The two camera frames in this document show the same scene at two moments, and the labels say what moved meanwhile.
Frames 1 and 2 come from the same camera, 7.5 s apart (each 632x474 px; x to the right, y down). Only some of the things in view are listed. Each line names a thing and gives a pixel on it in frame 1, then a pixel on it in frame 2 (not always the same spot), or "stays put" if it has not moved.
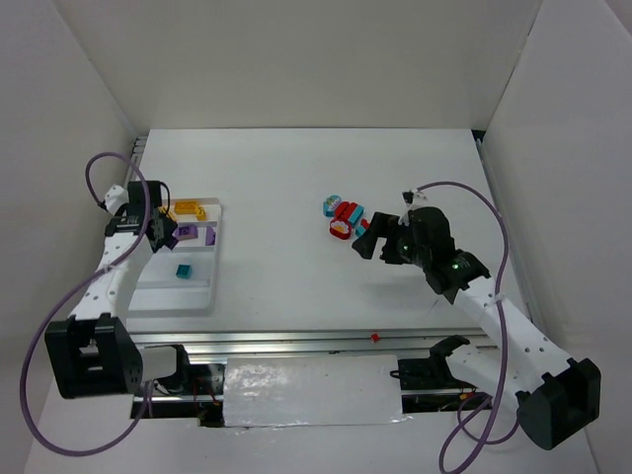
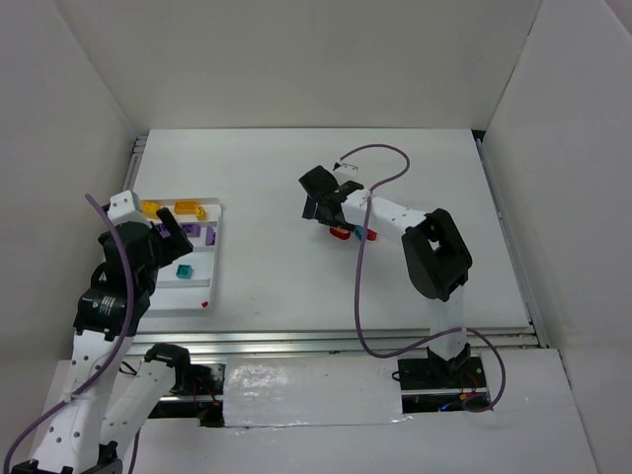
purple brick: x=187 y=232 stays put
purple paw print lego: x=210 y=236 stays put
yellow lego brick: x=201 y=213 stays put
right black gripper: x=383 y=230 to x=325 y=198
